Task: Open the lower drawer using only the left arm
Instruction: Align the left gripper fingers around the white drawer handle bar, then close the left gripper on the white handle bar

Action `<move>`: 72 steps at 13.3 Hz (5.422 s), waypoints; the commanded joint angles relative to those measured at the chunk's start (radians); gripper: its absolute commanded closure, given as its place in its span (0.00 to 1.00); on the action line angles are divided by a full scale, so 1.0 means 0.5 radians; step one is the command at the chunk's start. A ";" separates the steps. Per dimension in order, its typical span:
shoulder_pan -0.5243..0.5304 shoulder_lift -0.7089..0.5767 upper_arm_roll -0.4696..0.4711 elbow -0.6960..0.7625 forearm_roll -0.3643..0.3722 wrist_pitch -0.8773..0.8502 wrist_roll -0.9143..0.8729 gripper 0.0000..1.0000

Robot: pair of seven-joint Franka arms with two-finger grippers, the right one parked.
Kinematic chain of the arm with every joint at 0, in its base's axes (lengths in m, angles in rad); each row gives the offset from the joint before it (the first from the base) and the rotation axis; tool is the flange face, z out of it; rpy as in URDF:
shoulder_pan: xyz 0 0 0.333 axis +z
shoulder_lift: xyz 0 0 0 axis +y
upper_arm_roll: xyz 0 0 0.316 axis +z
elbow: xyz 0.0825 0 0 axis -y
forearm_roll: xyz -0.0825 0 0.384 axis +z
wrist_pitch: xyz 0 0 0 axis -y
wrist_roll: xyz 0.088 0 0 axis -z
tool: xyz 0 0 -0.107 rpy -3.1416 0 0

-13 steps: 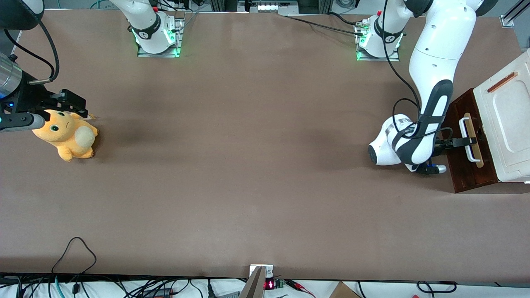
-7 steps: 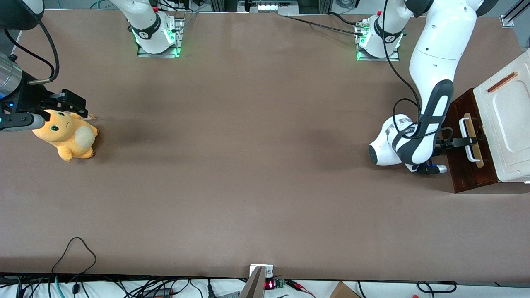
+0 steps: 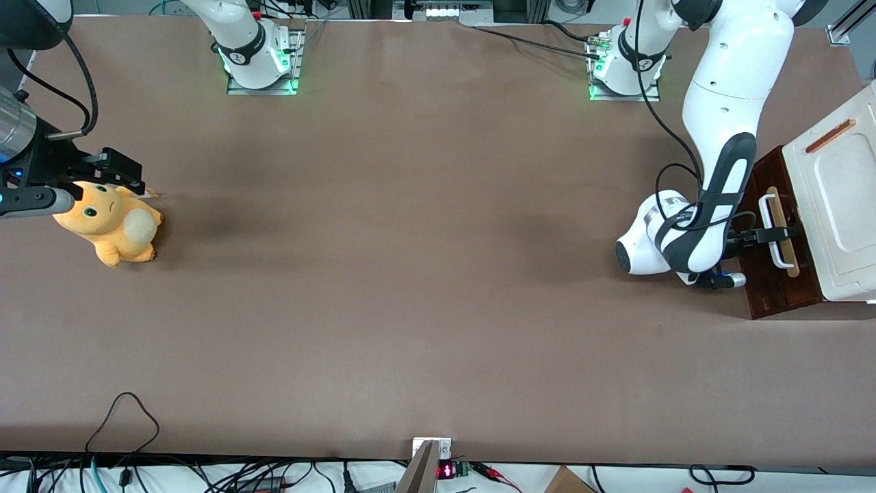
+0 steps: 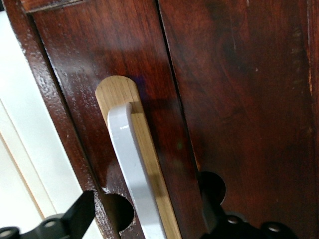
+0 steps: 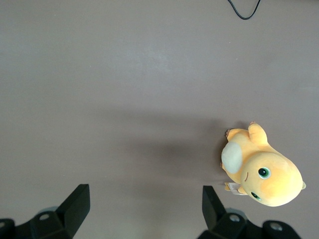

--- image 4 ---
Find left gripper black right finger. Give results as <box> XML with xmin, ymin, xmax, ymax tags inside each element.
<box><xmin>199</xmin><ymin>193</ymin><xmax>300</xmax><ymax>239</ymax></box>

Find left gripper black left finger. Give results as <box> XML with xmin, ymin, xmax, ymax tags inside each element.
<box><xmin>0</xmin><ymin>190</ymin><xmax>95</xmax><ymax>239</ymax></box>

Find white drawer handle bar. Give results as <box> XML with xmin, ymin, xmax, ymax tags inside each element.
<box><xmin>106</xmin><ymin>103</ymin><xmax>167</xmax><ymax>239</ymax></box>

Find dark wooden drawer with handle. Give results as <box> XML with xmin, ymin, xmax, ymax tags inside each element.
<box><xmin>31</xmin><ymin>0</ymin><xmax>207</xmax><ymax>239</ymax></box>

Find light wood handle backing strip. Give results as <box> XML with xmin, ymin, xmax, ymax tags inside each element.
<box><xmin>94</xmin><ymin>75</ymin><xmax>182</xmax><ymax>239</ymax></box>

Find dark wooden drawer without handle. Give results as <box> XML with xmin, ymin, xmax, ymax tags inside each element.
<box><xmin>157</xmin><ymin>0</ymin><xmax>312</xmax><ymax>239</ymax></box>

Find dark wooden cabinet frame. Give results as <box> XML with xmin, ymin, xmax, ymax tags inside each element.
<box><xmin>3</xmin><ymin>0</ymin><xmax>319</xmax><ymax>239</ymax></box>

